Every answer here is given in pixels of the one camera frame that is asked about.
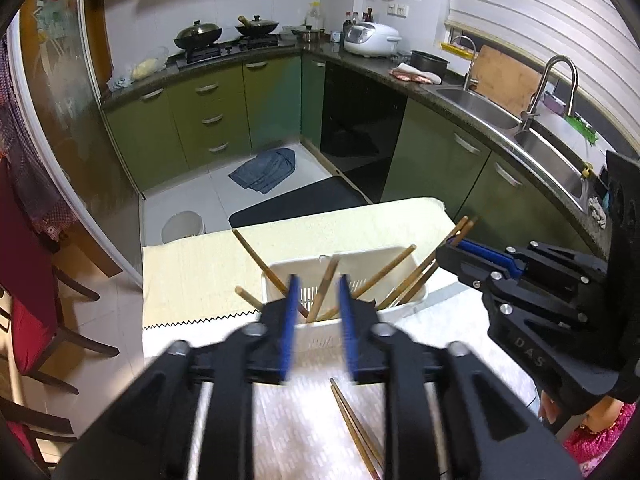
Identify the wooden chopstick five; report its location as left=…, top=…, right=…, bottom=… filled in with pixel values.
left=376, top=216, right=469, bottom=310

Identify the wooden chopstick six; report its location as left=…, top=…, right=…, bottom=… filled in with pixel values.
left=389, top=216, right=478, bottom=309

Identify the wooden chopstick four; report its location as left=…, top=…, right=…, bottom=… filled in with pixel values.
left=316, top=244, right=418, bottom=322

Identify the wooden chopstick seven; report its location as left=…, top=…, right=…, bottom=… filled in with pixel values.
left=330, top=377, right=384, bottom=480

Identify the wooden chopstick three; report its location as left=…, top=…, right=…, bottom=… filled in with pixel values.
left=306, top=255, right=341, bottom=324

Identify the wooden chopstick two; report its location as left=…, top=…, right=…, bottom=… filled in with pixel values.
left=234, top=286, right=264, bottom=311

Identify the wooden chopstick one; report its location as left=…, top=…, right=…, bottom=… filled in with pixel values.
left=231, top=229, right=288, bottom=297

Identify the steel kitchen faucet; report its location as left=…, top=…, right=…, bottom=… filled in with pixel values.
left=519, top=55, right=580, bottom=134

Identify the person's right hand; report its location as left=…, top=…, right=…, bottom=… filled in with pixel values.
left=538, top=390, right=570, bottom=434

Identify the white plastic utensil holder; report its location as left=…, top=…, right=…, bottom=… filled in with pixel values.
left=261, top=245, right=431, bottom=356

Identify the steel double sink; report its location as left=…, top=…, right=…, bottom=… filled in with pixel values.
left=434, top=86, right=589, bottom=212

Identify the white patterned tablecloth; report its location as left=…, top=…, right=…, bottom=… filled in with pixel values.
left=142, top=197, right=539, bottom=479

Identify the black floor mat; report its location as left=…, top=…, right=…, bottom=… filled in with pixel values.
left=229, top=177, right=368, bottom=229

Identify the small steel faucet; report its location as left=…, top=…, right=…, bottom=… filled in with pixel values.
left=449, top=35, right=478, bottom=90

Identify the wooden cutting board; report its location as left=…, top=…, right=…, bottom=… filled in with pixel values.
left=471, top=46, right=541, bottom=117

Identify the black pot on counter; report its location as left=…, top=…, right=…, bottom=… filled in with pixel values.
left=409, top=50, right=448, bottom=78

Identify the pink cloth on counter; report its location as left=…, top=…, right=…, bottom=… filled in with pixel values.
left=390, top=63, right=442, bottom=84

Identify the red cushioned wooden chair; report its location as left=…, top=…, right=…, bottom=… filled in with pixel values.
left=1, top=160, right=119, bottom=394

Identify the white bowl on floor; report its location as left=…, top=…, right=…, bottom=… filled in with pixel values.
left=160, top=210, right=205, bottom=244

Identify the blue cloth on floor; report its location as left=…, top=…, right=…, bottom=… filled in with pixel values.
left=229, top=148, right=296, bottom=194

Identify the white rice cooker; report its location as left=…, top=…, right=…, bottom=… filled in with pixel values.
left=344, top=22, right=401, bottom=58

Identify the white window blind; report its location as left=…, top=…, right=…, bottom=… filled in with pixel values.
left=448, top=0, right=639, bottom=138

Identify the checkered hanging apron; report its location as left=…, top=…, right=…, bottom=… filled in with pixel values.
left=1, top=37, right=77, bottom=242

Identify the small steel pot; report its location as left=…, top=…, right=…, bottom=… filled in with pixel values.
left=292, top=25, right=326, bottom=44

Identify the black wok with lid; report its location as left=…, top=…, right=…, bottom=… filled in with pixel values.
left=174, top=21, right=222, bottom=51

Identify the black wok with handle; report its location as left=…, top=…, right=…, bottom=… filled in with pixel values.
left=235, top=15, right=279, bottom=38

